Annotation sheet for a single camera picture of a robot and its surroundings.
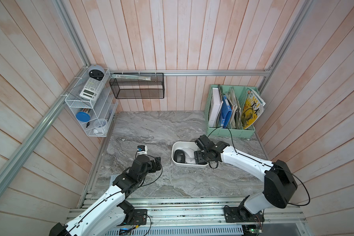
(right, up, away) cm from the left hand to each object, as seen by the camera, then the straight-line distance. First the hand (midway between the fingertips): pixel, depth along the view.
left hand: (153, 160), depth 81 cm
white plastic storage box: (+17, +6, +16) cm, 24 cm away
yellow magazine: (+66, +33, +17) cm, 76 cm away
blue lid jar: (-36, +25, -5) cm, 44 cm away
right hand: (+28, +2, +7) cm, 29 cm away
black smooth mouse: (+15, 0, +10) cm, 19 cm away
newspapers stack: (+54, +26, +16) cm, 62 cm away
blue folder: (+46, +29, +13) cm, 56 cm away
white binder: (+38, +34, +9) cm, 52 cm away
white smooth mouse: (+22, +1, +9) cm, 24 cm away
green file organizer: (+60, +45, +23) cm, 78 cm away
